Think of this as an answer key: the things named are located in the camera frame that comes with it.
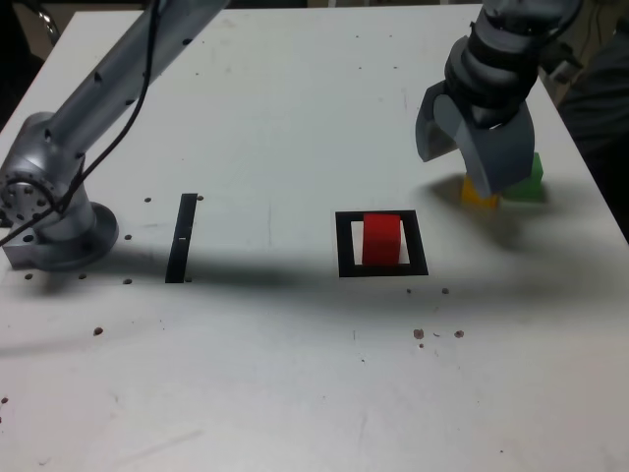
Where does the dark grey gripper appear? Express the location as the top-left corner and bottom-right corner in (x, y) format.
(414, 81), (537, 197)

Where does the yellow cube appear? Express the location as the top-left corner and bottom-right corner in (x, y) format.
(460, 175), (501, 210)

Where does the green cube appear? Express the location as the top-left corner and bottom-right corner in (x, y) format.
(501, 151), (545, 204)

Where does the red cube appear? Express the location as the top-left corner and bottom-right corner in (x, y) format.
(362, 212), (404, 266)

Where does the black tape square outline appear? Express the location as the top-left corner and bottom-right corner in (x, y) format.
(334, 209), (429, 279)

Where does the person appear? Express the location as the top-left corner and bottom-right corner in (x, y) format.
(559, 33), (629, 237)

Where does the black tape strip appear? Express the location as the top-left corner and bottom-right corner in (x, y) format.
(164, 193), (199, 285)

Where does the chrome chair frame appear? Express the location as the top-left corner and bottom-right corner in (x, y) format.
(37, 9), (61, 39)

